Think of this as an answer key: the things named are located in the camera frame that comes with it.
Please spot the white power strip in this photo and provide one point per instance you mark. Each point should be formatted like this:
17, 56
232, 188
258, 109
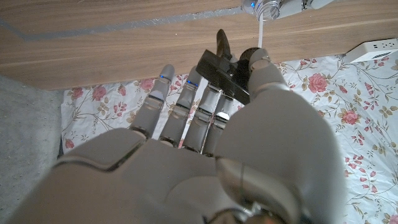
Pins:
370, 51

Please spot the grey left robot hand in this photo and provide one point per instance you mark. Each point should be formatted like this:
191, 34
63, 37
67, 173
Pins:
295, 7

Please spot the black pump spray head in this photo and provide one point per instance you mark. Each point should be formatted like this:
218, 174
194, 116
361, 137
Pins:
224, 71

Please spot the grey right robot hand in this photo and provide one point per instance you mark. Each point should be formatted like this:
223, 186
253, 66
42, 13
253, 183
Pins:
264, 149

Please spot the floral backdrop cloth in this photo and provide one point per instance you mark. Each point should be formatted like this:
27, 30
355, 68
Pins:
357, 109

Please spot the clear plastic dispenser bottle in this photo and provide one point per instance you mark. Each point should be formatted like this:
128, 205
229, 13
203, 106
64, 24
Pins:
264, 7

